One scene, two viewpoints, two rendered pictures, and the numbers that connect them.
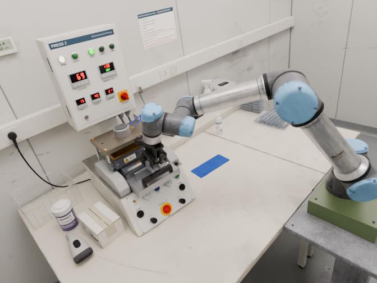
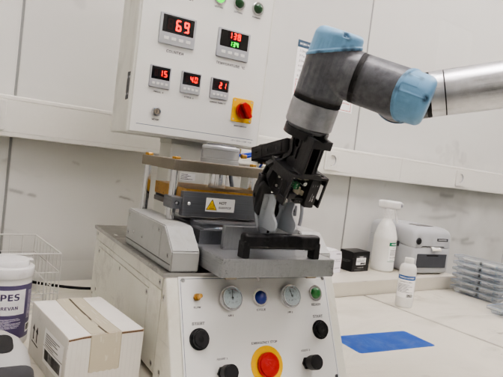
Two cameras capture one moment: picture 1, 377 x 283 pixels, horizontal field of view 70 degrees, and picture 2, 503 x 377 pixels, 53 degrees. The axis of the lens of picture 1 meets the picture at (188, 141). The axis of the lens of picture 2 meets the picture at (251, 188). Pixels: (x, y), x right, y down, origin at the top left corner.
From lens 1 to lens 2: 59 cm
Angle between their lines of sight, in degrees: 28
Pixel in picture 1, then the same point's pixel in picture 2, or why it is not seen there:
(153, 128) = (331, 72)
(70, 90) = (153, 42)
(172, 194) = (293, 333)
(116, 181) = (175, 228)
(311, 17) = not seen: outside the picture
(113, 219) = (123, 328)
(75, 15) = not seen: outside the picture
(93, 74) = (206, 40)
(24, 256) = not seen: outside the picture
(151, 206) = (233, 336)
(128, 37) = (270, 65)
